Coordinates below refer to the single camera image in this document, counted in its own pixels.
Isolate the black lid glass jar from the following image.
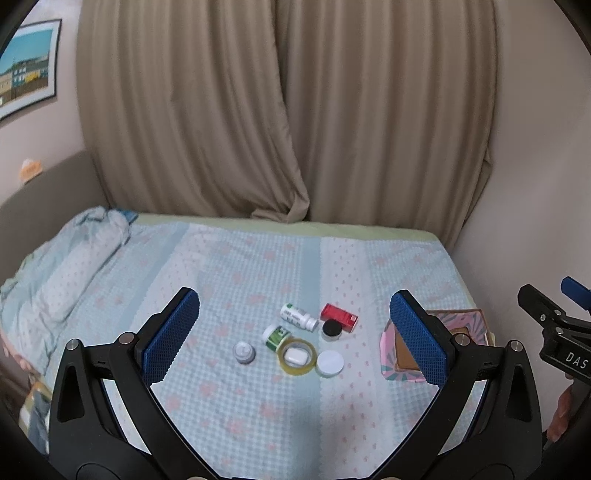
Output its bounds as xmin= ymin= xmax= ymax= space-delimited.
xmin=322 ymin=319 xmax=342 ymax=342

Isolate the right hand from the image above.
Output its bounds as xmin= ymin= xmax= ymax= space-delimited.
xmin=546 ymin=385 xmax=573 ymax=443

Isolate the white lid jar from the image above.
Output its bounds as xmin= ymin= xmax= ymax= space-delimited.
xmin=315 ymin=350 xmax=345 ymax=378

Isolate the yellow tape roll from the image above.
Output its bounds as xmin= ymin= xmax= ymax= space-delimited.
xmin=276 ymin=338 xmax=318 ymax=376

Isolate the beige curtain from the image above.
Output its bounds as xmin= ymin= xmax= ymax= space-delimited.
xmin=76 ymin=1 xmax=498 ymax=248

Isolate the white pill bottle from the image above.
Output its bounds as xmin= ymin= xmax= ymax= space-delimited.
xmin=280 ymin=303 xmax=318 ymax=332

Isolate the green label bottle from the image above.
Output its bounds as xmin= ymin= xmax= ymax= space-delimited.
xmin=262 ymin=325 xmax=291 ymax=353

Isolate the white earbuds case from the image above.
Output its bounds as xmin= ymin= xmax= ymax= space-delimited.
xmin=283 ymin=347 xmax=310 ymax=366

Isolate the crumpled light blue blanket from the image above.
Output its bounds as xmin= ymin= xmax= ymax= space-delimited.
xmin=1 ymin=207 xmax=130 ymax=373

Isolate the red carton box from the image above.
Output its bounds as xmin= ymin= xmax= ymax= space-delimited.
xmin=321 ymin=303 xmax=359 ymax=333

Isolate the grey sofa headboard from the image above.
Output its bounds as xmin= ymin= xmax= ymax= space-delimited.
xmin=0 ymin=151 xmax=109 ymax=281

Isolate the small silver lid jar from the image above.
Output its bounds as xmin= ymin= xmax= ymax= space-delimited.
xmin=232 ymin=341 xmax=256 ymax=365

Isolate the pink patterned cardboard box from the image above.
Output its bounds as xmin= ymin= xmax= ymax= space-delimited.
xmin=380 ymin=309 xmax=490 ymax=383

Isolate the framed landscape picture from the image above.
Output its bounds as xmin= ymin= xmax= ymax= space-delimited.
xmin=1 ymin=19 xmax=62 ymax=120

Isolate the orange tissue pack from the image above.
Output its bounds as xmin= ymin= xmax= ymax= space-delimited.
xmin=19 ymin=159 xmax=44 ymax=184

